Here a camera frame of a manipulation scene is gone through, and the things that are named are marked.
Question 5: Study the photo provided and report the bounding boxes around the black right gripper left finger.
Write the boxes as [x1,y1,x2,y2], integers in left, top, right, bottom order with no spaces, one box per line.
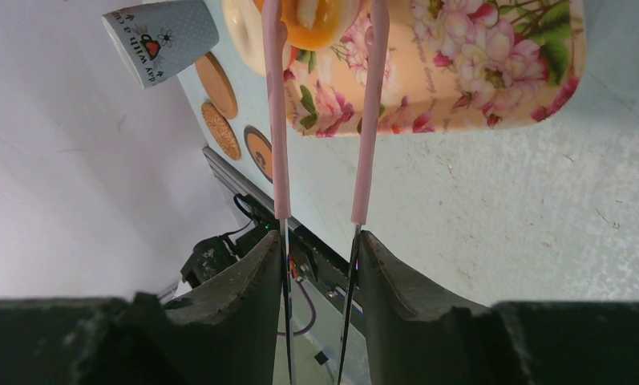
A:
[0,231,282,384]

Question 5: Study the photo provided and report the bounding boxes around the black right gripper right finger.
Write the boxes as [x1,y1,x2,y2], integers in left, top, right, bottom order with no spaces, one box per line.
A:
[358,231,639,384]

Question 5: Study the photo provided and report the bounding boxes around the pink handled metal tongs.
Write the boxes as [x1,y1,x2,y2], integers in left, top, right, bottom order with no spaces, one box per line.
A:
[261,1,390,384]

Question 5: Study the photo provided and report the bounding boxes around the orange glazed donut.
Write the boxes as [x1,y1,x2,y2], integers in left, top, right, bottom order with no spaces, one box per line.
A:
[279,0,364,51]

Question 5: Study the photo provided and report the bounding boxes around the white donut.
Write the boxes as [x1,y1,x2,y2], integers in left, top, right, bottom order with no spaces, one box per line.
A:
[220,0,266,77]

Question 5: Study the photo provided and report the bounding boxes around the orange question mark coaster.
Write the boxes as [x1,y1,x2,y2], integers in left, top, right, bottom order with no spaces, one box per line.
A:
[244,125,273,183]

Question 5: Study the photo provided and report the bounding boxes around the lower wooden round coaster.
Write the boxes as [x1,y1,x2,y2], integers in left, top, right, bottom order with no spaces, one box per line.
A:
[200,102,241,161]

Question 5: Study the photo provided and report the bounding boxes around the wooden round coaster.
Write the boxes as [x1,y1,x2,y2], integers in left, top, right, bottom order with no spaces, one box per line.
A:
[195,52,238,120]
[200,102,241,161]

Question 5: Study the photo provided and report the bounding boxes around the upper wooden round coaster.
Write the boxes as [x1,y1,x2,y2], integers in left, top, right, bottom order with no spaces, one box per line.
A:
[195,52,238,120]

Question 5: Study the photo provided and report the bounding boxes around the floral rectangular tray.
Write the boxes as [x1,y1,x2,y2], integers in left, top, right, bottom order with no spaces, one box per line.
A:
[285,1,587,138]

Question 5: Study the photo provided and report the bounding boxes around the blue grey mug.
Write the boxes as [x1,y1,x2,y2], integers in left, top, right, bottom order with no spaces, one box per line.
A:
[102,1,220,89]

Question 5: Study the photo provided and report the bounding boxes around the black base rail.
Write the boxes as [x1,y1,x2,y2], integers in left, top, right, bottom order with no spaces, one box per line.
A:
[202,147,348,312]

